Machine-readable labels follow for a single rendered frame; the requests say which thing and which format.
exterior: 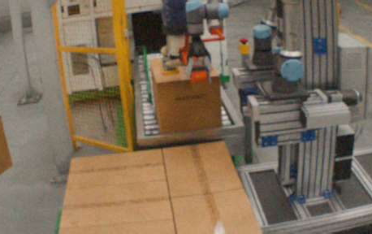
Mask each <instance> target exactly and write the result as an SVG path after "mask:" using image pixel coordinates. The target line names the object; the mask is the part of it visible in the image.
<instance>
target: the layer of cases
mask: <svg viewBox="0 0 372 234"><path fill-rule="evenodd" d="M162 154H163V156H162ZM163 161H164V162H163ZM245 193H246V192H245V190H244V187H243V185H242V183H241V182H240V178H239V176H238V173H237V171H236V168H235V166H234V164H233V161H232V160H231V156H230V154H229V153H228V151H227V147H226V146H225V143H224V141H216V142H210V143H203V144H196V145H183V146H176V147H170V148H163V149H150V150H143V151H136V152H130V153H123V154H105V155H98V156H92V157H87V158H85V157H80V158H73V159H72V160H71V165H70V171H69V175H68V182H67V190H66V192H65V198H64V202H63V213H62V216H61V217H62V219H61V222H60V223H61V224H60V228H59V233H58V234H262V230H261V229H260V227H259V224H258V221H257V220H256V218H255V217H256V215H255V214H254V213H253V209H252V207H251V204H250V202H249V199H248V198H247V196H246V194H245Z"/></svg>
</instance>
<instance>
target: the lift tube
mask: <svg viewBox="0 0 372 234"><path fill-rule="evenodd" d="M161 1H162V19H163V22H164V24H165V25H166V26H170V27H179V26H187V25H188V21H187V11H186V3H187V2H188V1H191V0H161ZM162 33H163V34H165V35H169V36H183V35H185V33H186V32H180V33H171V32H162Z"/></svg>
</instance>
